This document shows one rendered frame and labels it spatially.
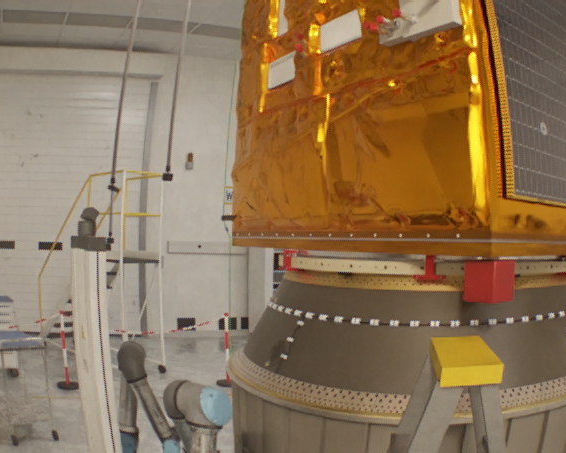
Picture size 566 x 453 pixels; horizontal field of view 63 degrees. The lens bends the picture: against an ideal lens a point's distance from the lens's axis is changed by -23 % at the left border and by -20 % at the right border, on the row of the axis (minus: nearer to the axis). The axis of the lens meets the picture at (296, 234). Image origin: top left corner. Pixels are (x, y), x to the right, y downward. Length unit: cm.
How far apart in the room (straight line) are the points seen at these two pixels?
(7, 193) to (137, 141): 278
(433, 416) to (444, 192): 86
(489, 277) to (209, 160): 886
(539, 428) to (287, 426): 107
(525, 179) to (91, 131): 851
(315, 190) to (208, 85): 821
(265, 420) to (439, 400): 130
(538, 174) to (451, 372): 96
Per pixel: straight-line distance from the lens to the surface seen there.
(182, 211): 1007
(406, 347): 206
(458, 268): 209
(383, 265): 216
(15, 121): 958
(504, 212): 179
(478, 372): 119
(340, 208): 231
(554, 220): 210
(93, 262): 162
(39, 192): 941
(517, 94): 190
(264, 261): 982
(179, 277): 1008
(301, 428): 221
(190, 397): 159
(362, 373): 207
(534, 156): 192
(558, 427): 227
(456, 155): 180
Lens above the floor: 179
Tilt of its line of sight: level
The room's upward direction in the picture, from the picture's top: 1 degrees clockwise
